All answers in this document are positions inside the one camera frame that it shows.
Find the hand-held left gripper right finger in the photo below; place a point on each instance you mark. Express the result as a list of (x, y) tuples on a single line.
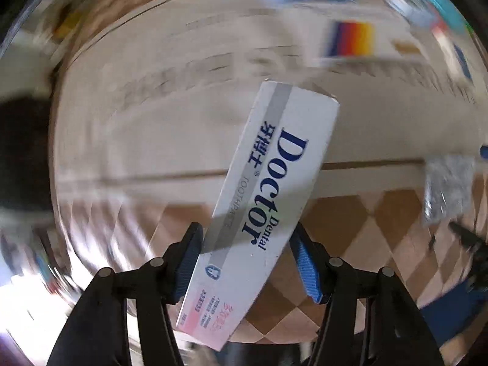
[(307, 270)]

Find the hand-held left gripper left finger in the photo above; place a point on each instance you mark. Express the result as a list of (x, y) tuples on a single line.
[(188, 263)]

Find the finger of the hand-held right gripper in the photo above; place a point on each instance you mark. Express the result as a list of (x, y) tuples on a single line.
[(469, 238), (484, 151)]

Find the silver foil packet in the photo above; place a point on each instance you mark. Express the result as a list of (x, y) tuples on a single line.
[(446, 186)]

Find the white toothpaste box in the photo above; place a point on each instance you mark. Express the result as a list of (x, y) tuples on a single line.
[(267, 179)]

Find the blue foam board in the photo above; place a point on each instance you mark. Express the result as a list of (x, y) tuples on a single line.
[(450, 324)]

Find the brown checkered tablecloth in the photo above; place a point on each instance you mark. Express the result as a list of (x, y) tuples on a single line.
[(152, 122)]

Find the rainbow striped packet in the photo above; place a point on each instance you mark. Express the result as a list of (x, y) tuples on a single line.
[(350, 38)]

